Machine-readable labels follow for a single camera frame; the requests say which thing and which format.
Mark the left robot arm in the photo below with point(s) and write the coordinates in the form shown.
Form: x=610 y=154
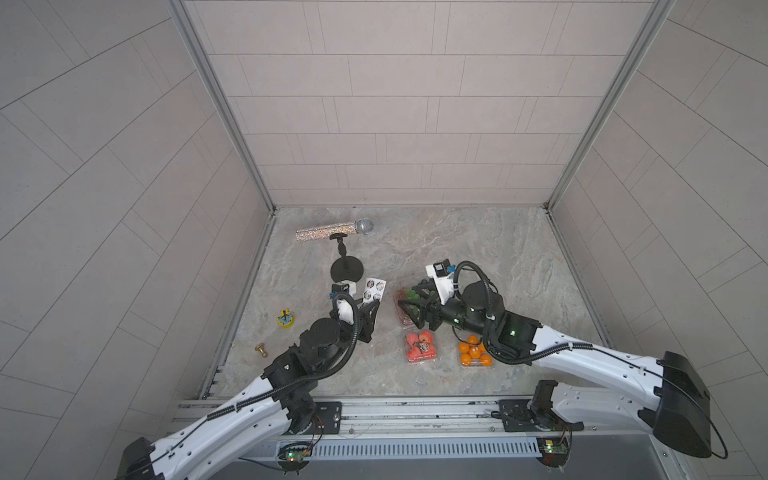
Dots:
x=274 y=403

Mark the glitter microphone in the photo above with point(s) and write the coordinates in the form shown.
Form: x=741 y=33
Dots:
x=361 y=226

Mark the right circuit board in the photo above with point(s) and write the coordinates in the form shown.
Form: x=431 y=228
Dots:
x=554 y=452

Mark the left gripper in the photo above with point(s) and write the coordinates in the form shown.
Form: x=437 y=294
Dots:
x=365 y=325

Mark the fruit sticker sheet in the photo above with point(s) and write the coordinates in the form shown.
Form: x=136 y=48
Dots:
x=374 y=290

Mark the circuit board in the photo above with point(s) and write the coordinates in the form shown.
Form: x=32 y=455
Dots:
x=294 y=457
x=554 y=452

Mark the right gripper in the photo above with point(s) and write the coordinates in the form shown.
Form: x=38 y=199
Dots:
x=425 y=309

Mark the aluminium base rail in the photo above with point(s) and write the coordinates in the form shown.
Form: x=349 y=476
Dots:
x=555 y=410

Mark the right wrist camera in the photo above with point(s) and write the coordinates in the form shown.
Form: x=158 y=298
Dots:
x=442 y=275

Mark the clear grape box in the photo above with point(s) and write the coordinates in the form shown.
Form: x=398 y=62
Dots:
x=408 y=304

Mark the left circuit board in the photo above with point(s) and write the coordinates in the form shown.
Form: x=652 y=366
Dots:
x=294 y=457

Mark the small brass piece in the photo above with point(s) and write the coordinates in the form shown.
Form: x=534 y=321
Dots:
x=260 y=348

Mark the black microphone stand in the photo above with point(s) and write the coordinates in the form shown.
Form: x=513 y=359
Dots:
x=345 y=268

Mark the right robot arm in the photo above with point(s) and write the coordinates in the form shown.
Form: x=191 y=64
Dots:
x=665 y=395

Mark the orange fruit box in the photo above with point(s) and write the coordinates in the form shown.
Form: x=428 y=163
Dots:
x=472 y=353

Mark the yellow toy piece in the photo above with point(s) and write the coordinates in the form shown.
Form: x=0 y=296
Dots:
x=286 y=318

